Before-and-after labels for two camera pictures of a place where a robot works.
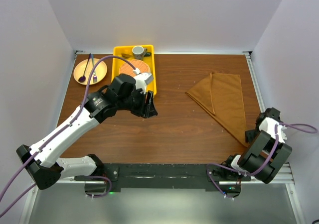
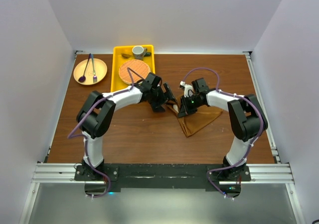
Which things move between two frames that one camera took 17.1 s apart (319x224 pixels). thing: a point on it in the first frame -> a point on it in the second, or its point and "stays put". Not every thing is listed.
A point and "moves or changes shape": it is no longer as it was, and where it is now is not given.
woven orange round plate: [126, 68] stays put
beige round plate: [100, 70] stays put
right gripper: [249, 136] -> [185, 110]
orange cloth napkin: [221, 94] moves or changes shape
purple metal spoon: [82, 78] stays put
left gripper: [151, 110] -> [167, 95]
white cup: [139, 52] stays put
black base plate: [161, 175] stays put
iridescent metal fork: [94, 78] stays put
